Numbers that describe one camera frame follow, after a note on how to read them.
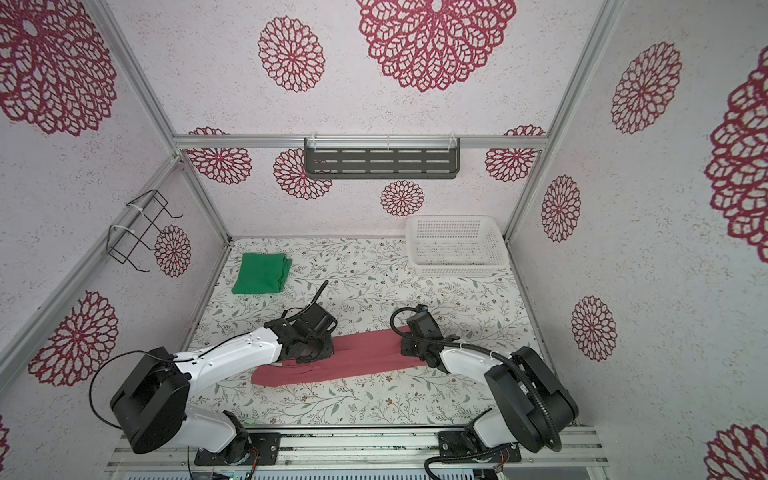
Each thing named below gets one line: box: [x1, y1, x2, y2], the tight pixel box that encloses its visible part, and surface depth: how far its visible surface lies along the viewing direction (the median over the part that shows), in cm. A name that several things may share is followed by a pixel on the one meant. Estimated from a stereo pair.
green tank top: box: [232, 253, 293, 295], surface depth 109 cm
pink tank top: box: [251, 326, 428, 386], surface depth 89 cm
